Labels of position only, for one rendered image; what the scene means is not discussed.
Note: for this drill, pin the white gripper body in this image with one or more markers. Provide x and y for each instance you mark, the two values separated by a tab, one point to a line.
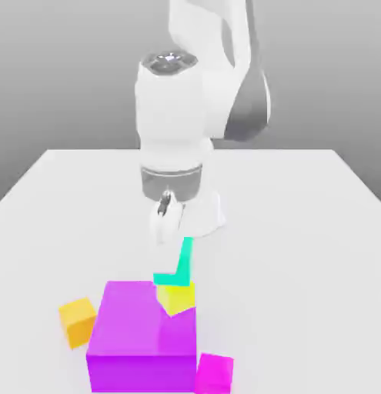
167	226

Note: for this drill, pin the small teal cube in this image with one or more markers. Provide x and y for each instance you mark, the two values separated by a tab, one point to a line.
184	267

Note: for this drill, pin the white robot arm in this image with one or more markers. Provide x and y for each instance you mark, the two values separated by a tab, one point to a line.
170	117

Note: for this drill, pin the small yellow cube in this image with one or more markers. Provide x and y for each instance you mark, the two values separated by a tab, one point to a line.
177	298

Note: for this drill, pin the small orange cube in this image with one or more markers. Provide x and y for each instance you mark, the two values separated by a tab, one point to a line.
77	321

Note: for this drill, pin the small magenta cube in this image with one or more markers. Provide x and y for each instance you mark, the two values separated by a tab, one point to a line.
214	374

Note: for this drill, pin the large purple box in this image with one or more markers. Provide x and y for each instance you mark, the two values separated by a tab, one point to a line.
131	326

